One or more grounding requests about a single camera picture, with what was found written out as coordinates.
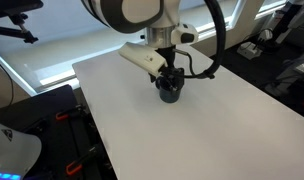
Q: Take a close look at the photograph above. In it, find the orange black clamp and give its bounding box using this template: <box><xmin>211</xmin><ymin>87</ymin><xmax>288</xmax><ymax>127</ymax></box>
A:
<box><xmin>55</xmin><ymin>104</ymin><xmax>86</xmax><ymax>121</ymax></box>
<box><xmin>65</xmin><ymin>144</ymin><xmax>99</xmax><ymax>176</ymax></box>

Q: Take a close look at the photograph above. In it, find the orange black clamp far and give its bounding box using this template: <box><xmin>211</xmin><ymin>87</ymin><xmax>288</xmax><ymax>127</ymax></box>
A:
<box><xmin>55</xmin><ymin>104</ymin><xmax>86</xmax><ymax>121</ymax></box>

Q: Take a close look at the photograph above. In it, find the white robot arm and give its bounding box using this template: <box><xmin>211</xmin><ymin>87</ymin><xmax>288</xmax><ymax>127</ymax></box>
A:
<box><xmin>81</xmin><ymin>0</ymin><xmax>198</xmax><ymax>92</ymax></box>

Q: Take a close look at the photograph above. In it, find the black camera tripod arm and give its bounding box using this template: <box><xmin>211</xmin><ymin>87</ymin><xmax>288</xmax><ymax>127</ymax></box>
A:
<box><xmin>0</xmin><ymin>0</ymin><xmax>43</xmax><ymax>44</ymax></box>

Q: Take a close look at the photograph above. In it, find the white power adapter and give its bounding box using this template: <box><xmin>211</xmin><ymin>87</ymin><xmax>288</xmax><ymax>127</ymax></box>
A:
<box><xmin>237</xmin><ymin>42</ymin><xmax>262</xmax><ymax>60</ymax></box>

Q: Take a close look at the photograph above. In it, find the orange black clamp near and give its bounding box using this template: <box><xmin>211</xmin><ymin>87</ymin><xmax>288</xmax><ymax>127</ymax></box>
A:
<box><xmin>65</xmin><ymin>144</ymin><xmax>99</xmax><ymax>176</ymax></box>

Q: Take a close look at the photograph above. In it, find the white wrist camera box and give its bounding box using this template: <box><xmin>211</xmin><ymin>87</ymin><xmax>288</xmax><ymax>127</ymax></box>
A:
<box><xmin>118</xmin><ymin>42</ymin><xmax>168</xmax><ymax>77</ymax></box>

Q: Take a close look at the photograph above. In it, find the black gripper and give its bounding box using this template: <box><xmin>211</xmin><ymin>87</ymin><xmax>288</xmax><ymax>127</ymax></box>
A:
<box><xmin>150</xmin><ymin>47</ymin><xmax>184</xmax><ymax>92</ymax></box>

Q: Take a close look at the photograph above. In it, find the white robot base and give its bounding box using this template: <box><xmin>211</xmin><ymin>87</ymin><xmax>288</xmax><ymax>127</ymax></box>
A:
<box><xmin>0</xmin><ymin>123</ymin><xmax>42</xmax><ymax>180</ymax></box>

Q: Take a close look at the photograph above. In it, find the dark teal mug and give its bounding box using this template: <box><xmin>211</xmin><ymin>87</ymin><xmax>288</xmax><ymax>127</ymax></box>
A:
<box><xmin>159</xmin><ymin>87</ymin><xmax>181</xmax><ymax>103</ymax></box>

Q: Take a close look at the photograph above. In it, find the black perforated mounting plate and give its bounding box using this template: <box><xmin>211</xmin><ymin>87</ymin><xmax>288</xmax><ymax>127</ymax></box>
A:
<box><xmin>21</xmin><ymin>106</ymin><xmax>110</xmax><ymax>180</ymax></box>

